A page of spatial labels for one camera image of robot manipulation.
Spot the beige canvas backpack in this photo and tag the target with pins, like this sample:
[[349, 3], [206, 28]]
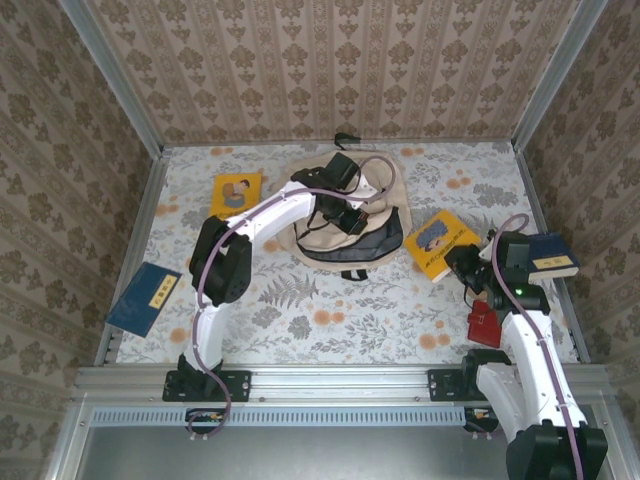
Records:
[[320, 250]]

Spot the yellow book with blue-haired figure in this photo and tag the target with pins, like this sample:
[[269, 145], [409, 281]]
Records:
[[435, 245]]

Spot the blue book with yellow label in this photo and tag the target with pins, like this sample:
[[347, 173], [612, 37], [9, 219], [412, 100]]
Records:
[[140, 305], [555, 255]]

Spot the yellow book with boy cover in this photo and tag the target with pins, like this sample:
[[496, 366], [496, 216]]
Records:
[[235, 195]]

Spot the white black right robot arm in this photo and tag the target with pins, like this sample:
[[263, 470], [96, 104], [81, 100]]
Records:
[[525, 340]]

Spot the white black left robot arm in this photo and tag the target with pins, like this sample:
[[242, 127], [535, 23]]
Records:
[[270, 215]]

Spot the floral tablecloth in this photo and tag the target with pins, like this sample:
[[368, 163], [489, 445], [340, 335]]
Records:
[[350, 325]]

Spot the grey metal panel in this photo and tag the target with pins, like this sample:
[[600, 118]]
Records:
[[325, 455]]

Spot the aluminium side rail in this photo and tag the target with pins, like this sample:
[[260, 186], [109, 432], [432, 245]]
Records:
[[134, 250], [537, 200]]

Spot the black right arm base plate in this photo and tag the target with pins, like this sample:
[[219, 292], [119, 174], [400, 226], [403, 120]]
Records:
[[442, 384]]

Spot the thin aluminium table edge rail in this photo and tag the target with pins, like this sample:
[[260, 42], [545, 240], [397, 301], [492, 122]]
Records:
[[450, 144]]

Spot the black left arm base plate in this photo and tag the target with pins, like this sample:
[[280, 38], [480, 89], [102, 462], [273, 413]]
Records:
[[237, 385]]

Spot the aluminium outer frame rail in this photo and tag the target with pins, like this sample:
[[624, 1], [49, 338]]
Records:
[[70, 445], [612, 440]]

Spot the aluminium frame post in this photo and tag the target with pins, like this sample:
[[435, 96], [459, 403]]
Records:
[[115, 80], [560, 75]]

